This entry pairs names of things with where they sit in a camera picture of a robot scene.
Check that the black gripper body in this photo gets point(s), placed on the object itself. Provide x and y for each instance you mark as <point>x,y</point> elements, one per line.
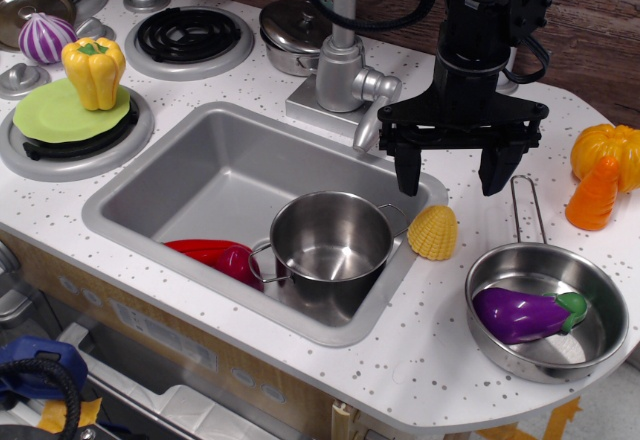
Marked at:
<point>462,109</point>

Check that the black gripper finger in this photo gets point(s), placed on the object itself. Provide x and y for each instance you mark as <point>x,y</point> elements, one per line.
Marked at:
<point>408,168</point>
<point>497,166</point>

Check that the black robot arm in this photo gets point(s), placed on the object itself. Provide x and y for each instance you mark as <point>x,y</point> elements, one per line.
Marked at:
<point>479,41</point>

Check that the yellow toy corn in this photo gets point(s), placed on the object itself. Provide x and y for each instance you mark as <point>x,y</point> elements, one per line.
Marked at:
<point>433,233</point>

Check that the steel pot in sink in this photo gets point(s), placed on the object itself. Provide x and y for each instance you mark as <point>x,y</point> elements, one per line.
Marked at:
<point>330,247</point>

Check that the steel pot with lid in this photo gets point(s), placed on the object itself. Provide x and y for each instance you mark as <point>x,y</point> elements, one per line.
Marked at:
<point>293,32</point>

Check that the grey toy sink basin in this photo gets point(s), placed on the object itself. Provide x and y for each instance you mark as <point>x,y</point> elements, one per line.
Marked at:
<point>223,173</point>

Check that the silver toy faucet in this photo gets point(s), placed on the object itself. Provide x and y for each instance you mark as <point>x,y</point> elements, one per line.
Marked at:
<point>344,90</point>

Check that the orange toy carrot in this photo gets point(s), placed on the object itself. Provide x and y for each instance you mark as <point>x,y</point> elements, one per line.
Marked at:
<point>592,203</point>

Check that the orange toy pumpkin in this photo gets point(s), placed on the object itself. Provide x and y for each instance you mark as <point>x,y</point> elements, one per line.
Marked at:
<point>620,142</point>

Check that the steel frying pan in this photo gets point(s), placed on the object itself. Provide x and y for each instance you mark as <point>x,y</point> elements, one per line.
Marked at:
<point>540,268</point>

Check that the purple toy eggplant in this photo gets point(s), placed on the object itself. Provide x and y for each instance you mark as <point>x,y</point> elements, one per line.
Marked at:
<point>515,317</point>

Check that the red toy pepper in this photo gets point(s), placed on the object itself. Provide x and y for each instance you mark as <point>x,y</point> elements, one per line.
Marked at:
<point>228,257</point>

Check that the rear right stove burner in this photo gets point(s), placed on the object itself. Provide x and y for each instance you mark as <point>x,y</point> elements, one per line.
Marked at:
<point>188,43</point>

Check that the front left stove burner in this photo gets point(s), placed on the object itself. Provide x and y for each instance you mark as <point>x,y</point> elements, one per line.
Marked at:
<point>81,160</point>

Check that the yellow toy bell pepper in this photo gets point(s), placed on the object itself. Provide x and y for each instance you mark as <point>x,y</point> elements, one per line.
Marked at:
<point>95,69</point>

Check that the grey stove knob middle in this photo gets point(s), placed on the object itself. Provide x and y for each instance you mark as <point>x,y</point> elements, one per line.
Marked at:
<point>94,28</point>

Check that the green toy plate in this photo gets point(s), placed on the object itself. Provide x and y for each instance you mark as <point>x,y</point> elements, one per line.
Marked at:
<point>53,113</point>

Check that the toy oven door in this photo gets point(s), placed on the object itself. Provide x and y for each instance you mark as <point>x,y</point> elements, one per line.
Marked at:
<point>159,350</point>

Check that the purple striped toy onion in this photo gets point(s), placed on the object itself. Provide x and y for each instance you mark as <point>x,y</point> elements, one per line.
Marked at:
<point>43,37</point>

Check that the grey stove knob left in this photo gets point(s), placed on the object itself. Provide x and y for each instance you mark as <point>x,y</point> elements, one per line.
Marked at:
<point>19,80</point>

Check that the steel pan lid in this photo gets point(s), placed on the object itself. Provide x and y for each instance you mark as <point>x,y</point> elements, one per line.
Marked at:
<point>15,13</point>

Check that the blue clamp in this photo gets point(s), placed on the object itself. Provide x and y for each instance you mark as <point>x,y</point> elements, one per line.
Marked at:
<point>41,369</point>

